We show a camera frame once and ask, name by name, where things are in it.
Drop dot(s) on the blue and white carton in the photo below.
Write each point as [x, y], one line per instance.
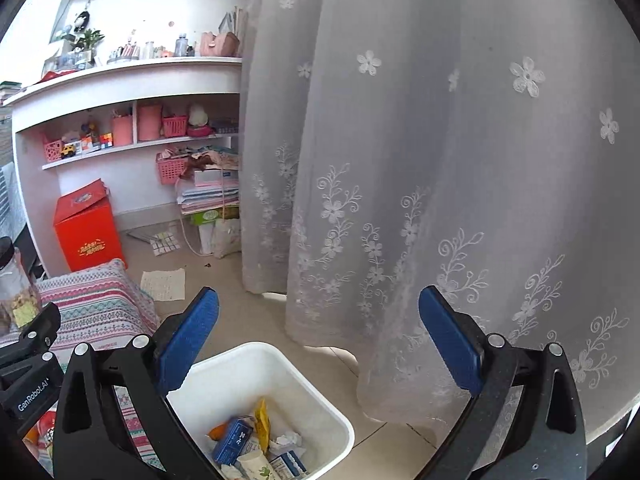
[290, 465]

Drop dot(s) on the orange peel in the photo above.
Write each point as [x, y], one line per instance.
[218, 432]

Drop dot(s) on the tall pink container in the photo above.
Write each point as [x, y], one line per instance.
[150, 122]

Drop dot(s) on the stack of books and papers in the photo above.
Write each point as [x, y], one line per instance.
[210, 190]

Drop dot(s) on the white plastic bag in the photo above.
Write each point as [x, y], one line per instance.
[225, 237]

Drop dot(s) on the pile of mixed nuts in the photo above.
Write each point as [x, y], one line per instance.
[20, 305]

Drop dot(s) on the white trash bin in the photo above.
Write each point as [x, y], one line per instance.
[260, 365]

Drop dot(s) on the crumpled white tissue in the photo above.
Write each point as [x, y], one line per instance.
[286, 441]

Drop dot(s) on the clear bottle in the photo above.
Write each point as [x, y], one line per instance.
[181, 46]

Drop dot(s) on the grid patterned paper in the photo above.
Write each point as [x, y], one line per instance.
[166, 245]

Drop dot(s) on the pink bag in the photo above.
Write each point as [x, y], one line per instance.
[217, 44]

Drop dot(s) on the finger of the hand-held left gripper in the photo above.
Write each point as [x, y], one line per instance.
[42, 325]

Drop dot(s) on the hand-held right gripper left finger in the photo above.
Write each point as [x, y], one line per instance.
[187, 335]

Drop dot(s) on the green potted plant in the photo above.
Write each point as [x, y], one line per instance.
[90, 40]

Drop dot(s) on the white shelf unit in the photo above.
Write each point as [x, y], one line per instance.
[150, 80]

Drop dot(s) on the yellow toy truck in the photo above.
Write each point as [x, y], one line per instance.
[68, 151]

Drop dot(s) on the white floral lace curtain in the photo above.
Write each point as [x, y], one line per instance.
[425, 160]

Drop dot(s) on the clear jar with yellow label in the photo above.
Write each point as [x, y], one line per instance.
[15, 280]

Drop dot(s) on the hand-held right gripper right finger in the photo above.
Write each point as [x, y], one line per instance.
[450, 340]

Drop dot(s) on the red green patterned tablecloth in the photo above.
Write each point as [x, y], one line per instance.
[90, 305]

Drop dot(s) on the red cardboard box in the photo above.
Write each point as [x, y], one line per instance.
[90, 230]

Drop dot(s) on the small pink container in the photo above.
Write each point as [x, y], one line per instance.
[121, 130]

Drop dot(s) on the green tissue box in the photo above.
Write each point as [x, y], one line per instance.
[210, 217]

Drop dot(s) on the pink slotted basket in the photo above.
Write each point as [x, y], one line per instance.
[169, 170]
[52, 150]
[174, 126]

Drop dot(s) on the handwritten paper sheet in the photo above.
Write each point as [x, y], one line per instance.
[162, 285]

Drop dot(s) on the plush toy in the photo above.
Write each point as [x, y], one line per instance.
[198, 117]

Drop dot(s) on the yellow packet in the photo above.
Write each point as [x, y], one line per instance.
[262, 420]

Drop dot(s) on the colourful puzzle cubes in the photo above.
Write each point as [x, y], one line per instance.
[97, 141]

